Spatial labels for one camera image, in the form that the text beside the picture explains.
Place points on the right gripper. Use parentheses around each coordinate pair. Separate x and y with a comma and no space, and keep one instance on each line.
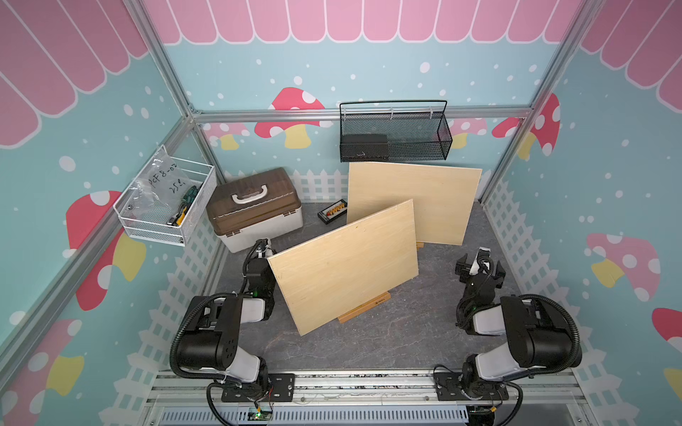
(479,277)

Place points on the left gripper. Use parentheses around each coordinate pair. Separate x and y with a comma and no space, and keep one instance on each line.
(260,264)

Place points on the plywood board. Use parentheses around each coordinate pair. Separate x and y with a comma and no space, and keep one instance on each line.
(330,275)
(442,196)

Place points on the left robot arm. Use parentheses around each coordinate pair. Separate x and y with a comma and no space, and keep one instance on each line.
(206,345)

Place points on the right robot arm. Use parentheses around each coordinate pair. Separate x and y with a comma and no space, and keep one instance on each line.
(541,336)

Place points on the brown lid tool box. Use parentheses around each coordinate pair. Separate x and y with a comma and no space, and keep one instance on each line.
(262,206)

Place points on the black bit set case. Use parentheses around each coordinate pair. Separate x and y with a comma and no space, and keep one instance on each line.
(333,212)

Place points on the green yellow screwdriver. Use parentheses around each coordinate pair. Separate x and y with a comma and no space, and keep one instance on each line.
(185,205)

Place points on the clear plastic bag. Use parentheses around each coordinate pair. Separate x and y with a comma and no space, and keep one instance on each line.
(160,185)

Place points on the black box in basket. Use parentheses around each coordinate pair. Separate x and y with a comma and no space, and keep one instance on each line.
(364,148)

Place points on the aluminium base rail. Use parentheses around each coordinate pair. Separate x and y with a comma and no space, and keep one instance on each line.
(375,397)

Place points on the white wire wall basket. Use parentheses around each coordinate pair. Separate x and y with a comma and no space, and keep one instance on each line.
(152,227)

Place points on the black mesh wall basket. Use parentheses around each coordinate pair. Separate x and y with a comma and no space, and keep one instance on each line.
(417,130)

